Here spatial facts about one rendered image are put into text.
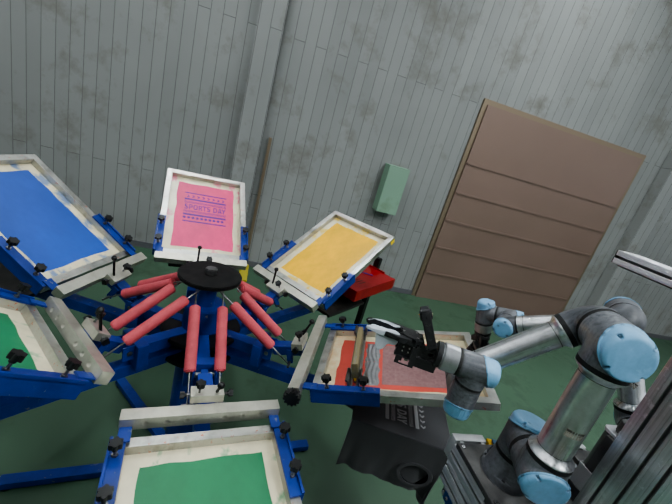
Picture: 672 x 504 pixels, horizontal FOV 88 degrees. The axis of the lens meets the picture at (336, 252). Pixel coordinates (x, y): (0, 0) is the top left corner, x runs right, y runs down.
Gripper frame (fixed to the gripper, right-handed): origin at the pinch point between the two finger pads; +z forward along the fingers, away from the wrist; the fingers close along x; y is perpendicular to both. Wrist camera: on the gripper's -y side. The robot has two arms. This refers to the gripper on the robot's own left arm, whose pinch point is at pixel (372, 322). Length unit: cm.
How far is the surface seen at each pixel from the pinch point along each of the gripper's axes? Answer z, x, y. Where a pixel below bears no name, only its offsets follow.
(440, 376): -39, 68, 37
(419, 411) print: -38, 77, 63
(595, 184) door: -280, 557, -159
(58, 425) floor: 162, 73, 158
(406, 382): -25, 61, 43
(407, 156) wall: 20, 434, -104
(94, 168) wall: 383, 290, 33
